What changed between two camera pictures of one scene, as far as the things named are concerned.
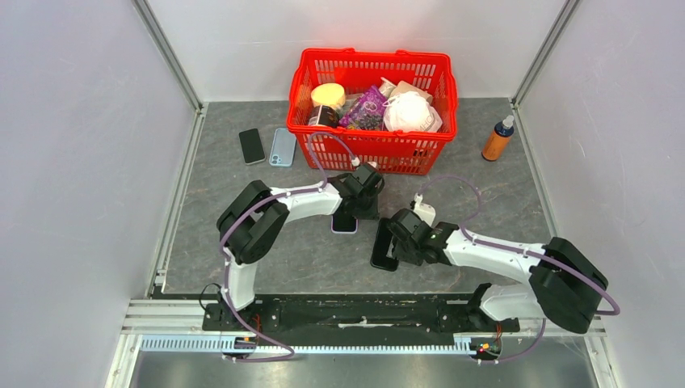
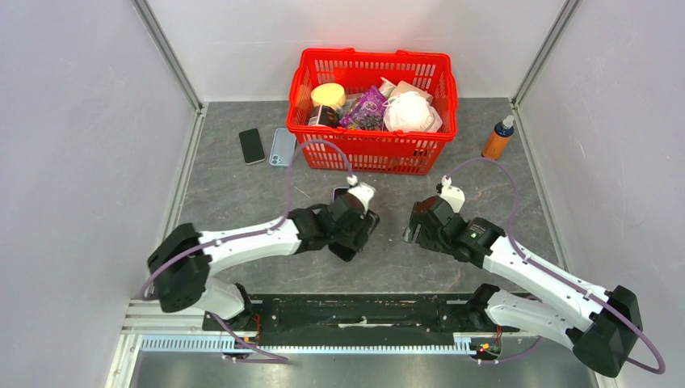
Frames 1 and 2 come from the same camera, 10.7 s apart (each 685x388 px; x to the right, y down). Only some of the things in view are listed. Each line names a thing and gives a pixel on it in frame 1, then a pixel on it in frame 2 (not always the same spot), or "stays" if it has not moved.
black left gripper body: (372, 195) → (352, 236)
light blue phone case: (283, 148) stays
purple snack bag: (367, 112) stays
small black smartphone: (251, 146) stays
